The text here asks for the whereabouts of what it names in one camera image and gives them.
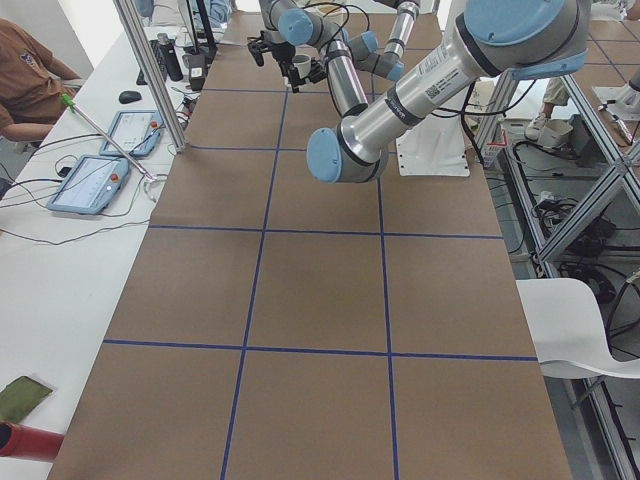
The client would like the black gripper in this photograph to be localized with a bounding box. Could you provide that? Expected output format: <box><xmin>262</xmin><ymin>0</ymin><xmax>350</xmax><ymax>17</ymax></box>
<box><xmin>271</xmin><ymin>42</ymin><xmax>296</xmax><ymax>64</ymax></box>
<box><xmin>287</xmin><ymin>58</ymin><xmax>327</xmax><ymax>93</ymax></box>

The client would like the white HOME mug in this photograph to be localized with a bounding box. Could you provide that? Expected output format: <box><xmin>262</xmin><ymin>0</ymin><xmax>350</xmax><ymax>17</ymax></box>
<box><xmin>292</xmin><ymin>54</ymin><xmax>312</xmax><ymax>77</ymax></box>

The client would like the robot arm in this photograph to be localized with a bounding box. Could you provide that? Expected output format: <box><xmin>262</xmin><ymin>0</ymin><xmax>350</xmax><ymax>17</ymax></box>
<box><xmin>260</xmin><ymin>1</ymin><xmax>591</xmax><ymax>183</ymax></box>
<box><xmin>289</xmin><ymin>1</ymin><xmax>421</xmax><ymax>82</ymax></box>

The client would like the black bottle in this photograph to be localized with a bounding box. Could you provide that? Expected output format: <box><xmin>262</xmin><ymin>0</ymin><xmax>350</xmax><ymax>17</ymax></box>
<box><xmin>157</xmin><ymin>32</ymin><xmax>184</xmax><ymax>82</ymax></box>

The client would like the black computer mouse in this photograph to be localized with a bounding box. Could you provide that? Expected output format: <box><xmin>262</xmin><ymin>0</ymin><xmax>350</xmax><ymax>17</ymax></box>
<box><xmin>118</xmin><ymin>90</ymin><xmax>142</xmax><ymax>105</ymax></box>

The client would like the far blue teach pendant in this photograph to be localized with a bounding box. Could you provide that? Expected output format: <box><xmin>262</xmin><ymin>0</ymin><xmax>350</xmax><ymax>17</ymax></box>
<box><xmin>107</xmin><ymin>110</ymin><xmax>164</xmax><ymax>158</ymax></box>

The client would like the blue teach pendant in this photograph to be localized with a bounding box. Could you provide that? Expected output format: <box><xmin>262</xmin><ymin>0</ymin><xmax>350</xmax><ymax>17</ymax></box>
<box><xmin>46</xmin><ymin>155</ymin><xmax>129</xmax><ymax>215</ymax></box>
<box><xmin>107</xmin><ymin>110</ymin><xmax>164</xmax><ymax>158</ymax></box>

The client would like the metal rod green tip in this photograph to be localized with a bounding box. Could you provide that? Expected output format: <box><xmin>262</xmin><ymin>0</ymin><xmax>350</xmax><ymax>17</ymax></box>
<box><xmin>61</xmin><ymin>93</ymin><xmax>157</xmax><ymax>182</ymax></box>

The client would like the near blue teach pendant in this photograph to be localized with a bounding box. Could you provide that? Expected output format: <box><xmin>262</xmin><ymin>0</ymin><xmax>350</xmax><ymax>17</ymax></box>
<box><xmin>46</xmin><ymin>155</ymin><xmax>129</xmax><ymax>215</ymax></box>

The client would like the seated person brown shirt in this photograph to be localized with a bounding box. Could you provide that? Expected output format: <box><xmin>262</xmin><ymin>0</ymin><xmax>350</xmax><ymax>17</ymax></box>
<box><xmin>1</xmin><ymin>19</ymin><xmax>81</xmax><ymax>142</ymax></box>

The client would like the white plastic chair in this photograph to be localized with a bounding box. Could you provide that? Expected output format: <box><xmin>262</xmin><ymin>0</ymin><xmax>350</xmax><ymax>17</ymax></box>
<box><xmin>516</xmin><ymin>278</ymin><xmax>639</xmax><ymax>379</ymax></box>

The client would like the green cloth pouch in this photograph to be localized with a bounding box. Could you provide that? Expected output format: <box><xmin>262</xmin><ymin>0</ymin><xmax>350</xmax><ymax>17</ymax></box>
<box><xmin>1</xmin><ymin>376</ymin><xmax>53</xmax><ymax>424</ymax></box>

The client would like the red cylinder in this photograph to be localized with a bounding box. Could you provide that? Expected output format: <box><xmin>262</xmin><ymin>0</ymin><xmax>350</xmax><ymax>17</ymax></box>
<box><xmin>1</xmin><ymin>422</ymin><xmax>65</xmax><ymax>462</ymax></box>

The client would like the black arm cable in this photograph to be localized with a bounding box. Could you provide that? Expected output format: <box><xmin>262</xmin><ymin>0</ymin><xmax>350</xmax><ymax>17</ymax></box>
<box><xmin>304</xmin><ymin>1</ymin><xmax>371</xmax><ymax>46</ymax></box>

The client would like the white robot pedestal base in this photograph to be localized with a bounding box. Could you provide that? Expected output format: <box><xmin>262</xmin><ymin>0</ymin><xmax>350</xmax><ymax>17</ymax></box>
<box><xmin>396</xmin><ymin>87</ymin><xmax>470</xmax><ymax>177</ymax></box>

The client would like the aluminium frame post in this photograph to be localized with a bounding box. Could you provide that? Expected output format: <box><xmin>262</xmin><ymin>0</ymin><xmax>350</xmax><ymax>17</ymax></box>
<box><xmin>113</xmin><ymin>0</ymin><xmax>186</xmax><ymax>153</ymax></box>

